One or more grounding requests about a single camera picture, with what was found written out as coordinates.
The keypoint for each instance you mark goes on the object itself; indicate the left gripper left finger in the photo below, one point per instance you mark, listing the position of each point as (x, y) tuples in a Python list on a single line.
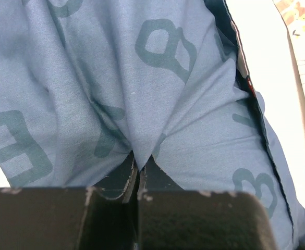
[(95, 217)]

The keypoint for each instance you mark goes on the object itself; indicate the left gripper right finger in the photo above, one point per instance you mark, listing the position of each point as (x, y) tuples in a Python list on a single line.
[(172, 218)]

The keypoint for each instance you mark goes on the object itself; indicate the blue cartoon mouse pillowcase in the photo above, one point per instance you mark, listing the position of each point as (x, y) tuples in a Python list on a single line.
[(85, 83)]

